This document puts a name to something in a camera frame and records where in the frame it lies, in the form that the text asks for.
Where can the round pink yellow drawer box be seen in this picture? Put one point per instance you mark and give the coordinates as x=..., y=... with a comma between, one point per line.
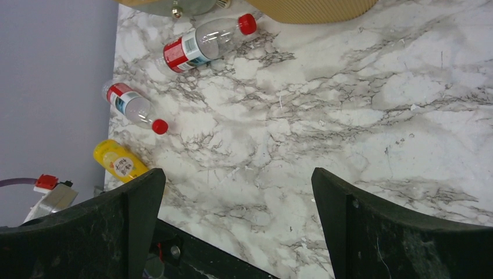
x=175, y=8

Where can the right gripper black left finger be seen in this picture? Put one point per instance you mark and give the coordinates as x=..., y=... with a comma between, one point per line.
x=108, y=236

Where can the yellow drink bottle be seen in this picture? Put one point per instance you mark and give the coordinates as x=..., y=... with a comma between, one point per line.
x=119, y=161

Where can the clear bottle red blue label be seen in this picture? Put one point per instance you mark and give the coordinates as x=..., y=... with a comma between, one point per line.
x=136, y=108

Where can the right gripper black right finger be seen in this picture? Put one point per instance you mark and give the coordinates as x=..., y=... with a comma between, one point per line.
x=371, y=237

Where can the yellow mesh waste bin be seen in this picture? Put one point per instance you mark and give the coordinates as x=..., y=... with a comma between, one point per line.
x=312, y=11

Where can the clear bottle red cap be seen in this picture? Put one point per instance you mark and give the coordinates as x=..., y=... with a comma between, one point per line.
x=206, y=43

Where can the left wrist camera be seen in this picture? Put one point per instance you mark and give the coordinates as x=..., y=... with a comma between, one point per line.
x=57, y=196

